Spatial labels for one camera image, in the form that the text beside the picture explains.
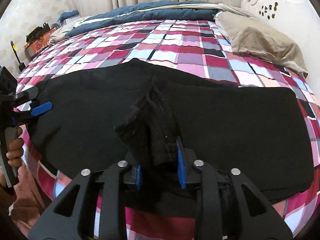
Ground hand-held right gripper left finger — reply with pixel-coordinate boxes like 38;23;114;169
28;159;143;240

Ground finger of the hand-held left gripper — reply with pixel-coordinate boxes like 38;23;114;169
15;102;53;121
14;87;40;104

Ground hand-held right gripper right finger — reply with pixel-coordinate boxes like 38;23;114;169
175;139;293;240

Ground black pants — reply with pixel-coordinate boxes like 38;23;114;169
26;58;315;205

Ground person's left hand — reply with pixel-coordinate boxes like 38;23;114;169
6;128;25;168

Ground orange box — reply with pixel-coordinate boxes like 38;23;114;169
24;27;61;57

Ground beige pillow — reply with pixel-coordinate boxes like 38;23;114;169
48;17;85;46
214;11;309;80

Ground blue fabric bundle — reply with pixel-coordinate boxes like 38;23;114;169
55;10;80;27

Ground plaid bed sheet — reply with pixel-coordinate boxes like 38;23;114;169
14;19;320;240

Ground blue quilt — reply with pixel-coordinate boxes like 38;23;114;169
67;0;224;38

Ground cluster of black stickers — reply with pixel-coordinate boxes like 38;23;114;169
259;2;280;20

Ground white carved headboard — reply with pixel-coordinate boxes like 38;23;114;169
239;0;320;80

